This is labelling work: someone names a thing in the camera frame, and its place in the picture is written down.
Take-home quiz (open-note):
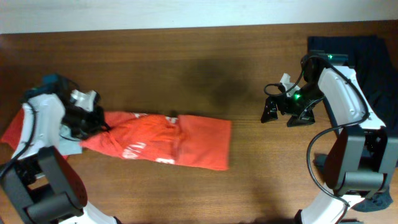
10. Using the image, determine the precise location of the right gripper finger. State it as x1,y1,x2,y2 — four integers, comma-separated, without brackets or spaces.
261,96,278,123
287,115,315,127

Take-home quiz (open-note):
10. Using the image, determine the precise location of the red printed t-shirt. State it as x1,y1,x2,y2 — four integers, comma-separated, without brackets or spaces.
80,111,232,171

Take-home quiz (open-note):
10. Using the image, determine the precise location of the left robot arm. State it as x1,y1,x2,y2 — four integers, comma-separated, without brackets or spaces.
1,74,120,224

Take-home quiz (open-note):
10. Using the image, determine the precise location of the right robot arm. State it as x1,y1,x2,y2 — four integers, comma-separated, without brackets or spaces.
261,50,397,223

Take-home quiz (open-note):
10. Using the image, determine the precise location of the grey folded t-shirt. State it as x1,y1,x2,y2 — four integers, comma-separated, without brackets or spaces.
58,125,83,156

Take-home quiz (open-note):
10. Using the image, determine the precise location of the red folded garment under grey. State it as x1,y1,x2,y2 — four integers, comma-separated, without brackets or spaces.
1,109,24,151

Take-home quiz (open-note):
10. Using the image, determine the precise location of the dark navy garment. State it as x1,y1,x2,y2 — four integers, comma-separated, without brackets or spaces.
307,35,398,213

